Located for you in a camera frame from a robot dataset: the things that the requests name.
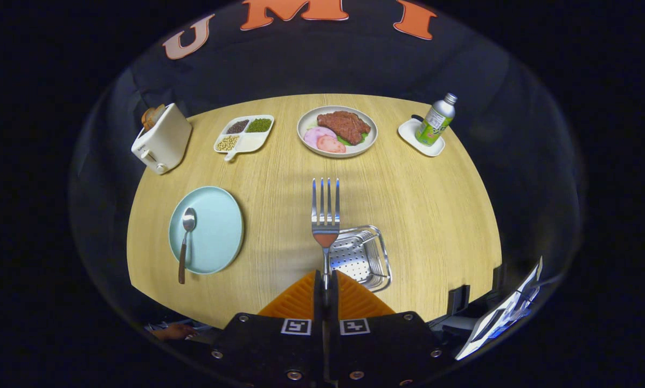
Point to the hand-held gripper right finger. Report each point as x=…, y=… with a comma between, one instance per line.
x=376, y=355

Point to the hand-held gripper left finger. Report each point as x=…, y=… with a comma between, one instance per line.
x=279, y=355

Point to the perforated metal tray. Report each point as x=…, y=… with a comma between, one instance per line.
x=361, y=258

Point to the light blue plate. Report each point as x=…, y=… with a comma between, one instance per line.
x=217, y=231

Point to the white divided dish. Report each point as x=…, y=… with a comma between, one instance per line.
x=252, y=143

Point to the green lettuce leaf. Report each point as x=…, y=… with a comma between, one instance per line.
x=349, y=141

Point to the dark pink ham slice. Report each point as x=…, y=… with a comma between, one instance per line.
x=331, y=144

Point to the yellow soybeans heap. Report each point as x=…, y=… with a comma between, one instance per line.
x=227, y=143

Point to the pale pink ham slice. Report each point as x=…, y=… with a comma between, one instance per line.
x=316, y=134

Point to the white square coaster dish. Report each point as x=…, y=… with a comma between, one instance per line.
x=408, y=132

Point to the green beans heap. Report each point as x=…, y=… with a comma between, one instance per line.
x=259, y=125

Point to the brown steak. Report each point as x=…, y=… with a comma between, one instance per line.
x=344, y=125

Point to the dark red beans heap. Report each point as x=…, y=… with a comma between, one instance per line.
x=237, y=126

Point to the grey plate with steak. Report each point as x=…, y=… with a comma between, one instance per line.
x=306, y=121

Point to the white toaster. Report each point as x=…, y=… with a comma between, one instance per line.
x=166, y=143

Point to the green drink bottle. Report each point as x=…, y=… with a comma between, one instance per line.
x=434, y=121

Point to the toasted bread slice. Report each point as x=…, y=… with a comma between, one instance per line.
x=148, y=119
x=158, y=111

